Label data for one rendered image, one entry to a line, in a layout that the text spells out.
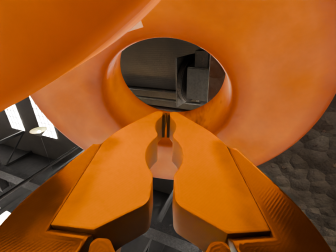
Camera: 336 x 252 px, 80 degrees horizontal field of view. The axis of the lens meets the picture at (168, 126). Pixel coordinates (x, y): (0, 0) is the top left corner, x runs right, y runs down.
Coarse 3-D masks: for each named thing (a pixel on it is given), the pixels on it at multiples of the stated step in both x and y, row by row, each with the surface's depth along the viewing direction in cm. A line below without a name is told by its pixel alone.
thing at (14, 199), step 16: (0, 144) 1354; (16, 144) 1159; (0, 160) 1187; (16, 160) 1170; (32, 160) 1179; (48, 160) 1174; (48, 176) 807; (0, 192) 952; (16, 192) 950; (160, 192) 925; (0, 208) 666; (160, 208) 844; (144, 240) 553
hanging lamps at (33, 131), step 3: (39, 126) 822; (42, 126) 822; (45, 126) 820; (33, 129) 806; (36, 129) 812; (39, 129) 817; (42, 129) 818; (45, 129) 809; (30, 132) 781; (33, 132) 796; (36, 132) 806; (39, 132) 774; (42, 132) 789; (39, 135) 797; (42, 141) 820; (45, 150) 838; (0, 159) 1051
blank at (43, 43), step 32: (0, 0) 2; (32, 0) 2; (64, 0) 2; (96, 0) 2; (128, 0) 2; (0, 32) 2; (32, 32) 2; (64, 32) 2; (96, 32) 2; (0, 64) 2; (32, 64) 2; (64, 64) 2; (0, 96) 2
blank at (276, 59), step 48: (192, 0) 7; (240, 0) 7; (288, 0) 7; (240, 48) 8; (288, 48) 8; (48, 96) 11; (96, 96) 10; (240, 96) 9; (288, 96) 9; (240, 144) 12; (288, 144) 11
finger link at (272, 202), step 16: (240, 160) 8; (256, 176) 8; (256, 192) 7; (272, 192) 7; (272, 208) 6; (288, 208) 6; (272, 224) 6; (288, 224) 6; (304, 224) 6; (240, 240) 5; (256, 240) 5; (272, 240) 6; (288, 240) 6; (304, 240) 6; (320, 240) 6
